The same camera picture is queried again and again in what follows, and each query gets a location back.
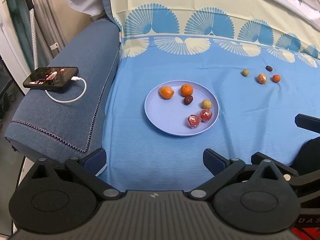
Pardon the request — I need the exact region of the red fruit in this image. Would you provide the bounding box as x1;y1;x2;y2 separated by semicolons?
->
199;108;212;122
187;114;201;128

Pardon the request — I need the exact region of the small orange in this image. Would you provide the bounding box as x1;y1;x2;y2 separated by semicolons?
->
180;84;193;97
271;74;281;83

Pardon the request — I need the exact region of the green olive fruit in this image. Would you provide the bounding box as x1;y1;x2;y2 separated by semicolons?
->
242;69;249;76
201;99;212;109

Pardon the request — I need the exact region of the dark red date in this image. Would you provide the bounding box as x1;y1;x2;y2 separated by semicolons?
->
265;66;273;72
183;95;193;105

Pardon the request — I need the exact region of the blue sofa armrest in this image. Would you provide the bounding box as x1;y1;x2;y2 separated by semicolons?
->
5;18;120;163

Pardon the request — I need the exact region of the blue cream patterned cloth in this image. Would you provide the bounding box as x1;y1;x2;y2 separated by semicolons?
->
101;0;319;191

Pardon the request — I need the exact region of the black smartphone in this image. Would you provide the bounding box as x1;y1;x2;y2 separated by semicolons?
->
23;67;79;90

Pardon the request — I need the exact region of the grey curtain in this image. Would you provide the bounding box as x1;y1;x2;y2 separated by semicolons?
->
32;0;66;60

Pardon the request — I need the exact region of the white charging cable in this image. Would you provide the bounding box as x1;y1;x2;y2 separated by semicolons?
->
44;76;87;104

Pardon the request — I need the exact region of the white door frame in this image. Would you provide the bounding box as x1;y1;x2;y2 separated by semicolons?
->
0;0;31;85

